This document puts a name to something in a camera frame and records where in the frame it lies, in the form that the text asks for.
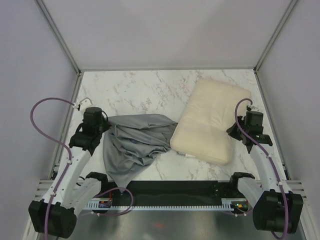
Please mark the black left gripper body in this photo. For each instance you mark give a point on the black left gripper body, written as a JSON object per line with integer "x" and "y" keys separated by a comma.
{"x": 104, "y": 127}

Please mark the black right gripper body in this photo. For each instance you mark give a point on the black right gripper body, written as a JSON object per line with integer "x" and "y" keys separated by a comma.
{"x": 241, "y": 120}

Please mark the beige pillow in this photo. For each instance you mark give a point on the beige pillow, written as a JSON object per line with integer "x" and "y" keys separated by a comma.
{"x": 202, "y": 129}

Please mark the grey pillowcase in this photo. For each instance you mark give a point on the grey pillowcase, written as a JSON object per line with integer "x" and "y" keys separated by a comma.
{"x": 132, "y": 144}

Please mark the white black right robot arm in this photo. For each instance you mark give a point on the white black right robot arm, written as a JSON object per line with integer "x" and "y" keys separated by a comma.
{"x": 275, "y": 207}

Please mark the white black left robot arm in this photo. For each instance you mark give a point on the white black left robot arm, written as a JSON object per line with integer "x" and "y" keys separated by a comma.
{"x": 57, "y": 211}

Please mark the metal front panel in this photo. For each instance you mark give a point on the metal front panel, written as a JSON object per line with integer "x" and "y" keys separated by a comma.
{"x": 168, "y": 225}

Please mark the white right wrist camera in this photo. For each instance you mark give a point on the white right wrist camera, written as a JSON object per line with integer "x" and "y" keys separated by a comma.
{"x": 251, "y": 108}

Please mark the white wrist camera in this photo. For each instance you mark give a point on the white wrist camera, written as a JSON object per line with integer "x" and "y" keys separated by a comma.
{"x": 83, "y": 104}
{"x": 251, "y": 108}

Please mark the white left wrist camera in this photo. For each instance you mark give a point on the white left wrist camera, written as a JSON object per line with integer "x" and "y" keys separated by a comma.
{"x": 83, "y": 104}

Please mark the aluminium left side rail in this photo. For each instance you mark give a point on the aluminium left side rail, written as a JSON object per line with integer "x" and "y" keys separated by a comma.
{"x": 58, "y": 152}

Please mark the aluminium right side rail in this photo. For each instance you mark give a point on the aluminium right side rail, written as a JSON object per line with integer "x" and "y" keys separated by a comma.
{"x": 271, "y": 122}

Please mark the white slotted cable duct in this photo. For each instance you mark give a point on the white slotted cable duct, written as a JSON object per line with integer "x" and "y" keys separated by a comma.
{"x": 226, "y": 204}

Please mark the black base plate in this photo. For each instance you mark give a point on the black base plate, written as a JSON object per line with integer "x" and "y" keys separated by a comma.
{"x": 181, "y": 193}

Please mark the aluminium left corner post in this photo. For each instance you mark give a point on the aluminium left corner post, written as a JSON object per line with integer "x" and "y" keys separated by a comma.
{"x": 57, "y": 34}

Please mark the aluminium corner post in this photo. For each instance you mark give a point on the aluminium corner post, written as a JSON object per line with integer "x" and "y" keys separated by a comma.
{"x": 276, "y": 33}
{"x": 57, "y": 34}

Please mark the aluminium right corner post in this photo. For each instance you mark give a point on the aluminium right corner post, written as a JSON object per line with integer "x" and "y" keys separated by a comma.
{"x": 276, "y": 33}

